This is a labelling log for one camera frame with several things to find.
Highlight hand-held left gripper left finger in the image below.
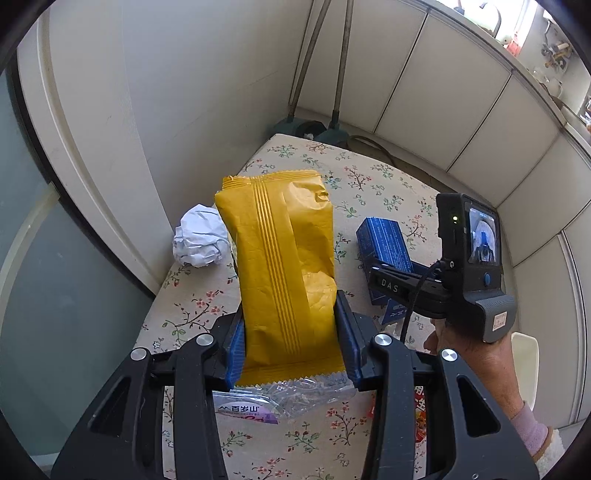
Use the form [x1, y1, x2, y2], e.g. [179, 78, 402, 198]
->
[51, 311, 245, 480]

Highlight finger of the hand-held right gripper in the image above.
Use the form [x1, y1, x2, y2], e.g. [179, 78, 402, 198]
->
[368, 270, 419, 308]

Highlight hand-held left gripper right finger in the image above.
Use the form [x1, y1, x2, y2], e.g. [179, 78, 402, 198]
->
[335, 291, 541, 480]

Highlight blue cardboard box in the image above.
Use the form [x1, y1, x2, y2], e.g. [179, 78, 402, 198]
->
[355, 217, 414, 326]

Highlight yellow snack packet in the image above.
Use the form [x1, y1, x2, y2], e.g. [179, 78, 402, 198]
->
[215, 170, 347, 386]

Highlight white plastic bin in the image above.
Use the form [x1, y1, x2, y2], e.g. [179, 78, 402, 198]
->
[512, 332, 540, 411]

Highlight person's right forearm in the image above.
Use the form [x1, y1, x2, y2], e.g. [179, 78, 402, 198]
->
[509, 401, 568, 468]

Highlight person's right hand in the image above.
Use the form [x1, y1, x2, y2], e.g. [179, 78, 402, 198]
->
[424, 318, 527, 421]

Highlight crushed clear plastic bottle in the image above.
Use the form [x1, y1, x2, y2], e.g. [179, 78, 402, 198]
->
[212, 374, 356, 425]

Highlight red snack wrapper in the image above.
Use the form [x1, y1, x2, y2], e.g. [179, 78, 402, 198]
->
[369, 388, 428, 444]

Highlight crumpled white paper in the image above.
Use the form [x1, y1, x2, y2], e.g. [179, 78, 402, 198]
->
[173, 205, 230, 268]

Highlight floral tablecloth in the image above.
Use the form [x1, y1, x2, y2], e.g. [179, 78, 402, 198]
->
[134, 134, 462, 480]

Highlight glass door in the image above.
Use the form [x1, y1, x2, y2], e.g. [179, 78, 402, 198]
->
[0, 69, 158, 462]

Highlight white kitchen cabinet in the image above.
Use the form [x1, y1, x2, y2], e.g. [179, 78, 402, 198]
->
[295, 0, 591, 430]

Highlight metal faucet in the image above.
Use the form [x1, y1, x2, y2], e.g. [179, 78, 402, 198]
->
[480, 2, 504, 38]

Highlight black cable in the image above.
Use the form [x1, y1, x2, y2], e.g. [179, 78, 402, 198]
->
[399, 261, 446, 344]

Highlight brown hose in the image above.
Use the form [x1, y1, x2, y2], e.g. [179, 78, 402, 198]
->
[348, 135, 398, 168]

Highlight mop with metal handle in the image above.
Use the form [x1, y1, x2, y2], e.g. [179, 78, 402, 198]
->
[318, 0, 355, 148]
[270, 0, 331, 139]

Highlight wall pipe valves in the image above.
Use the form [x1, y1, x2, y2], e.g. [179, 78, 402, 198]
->
[542, 39, 573, 70]

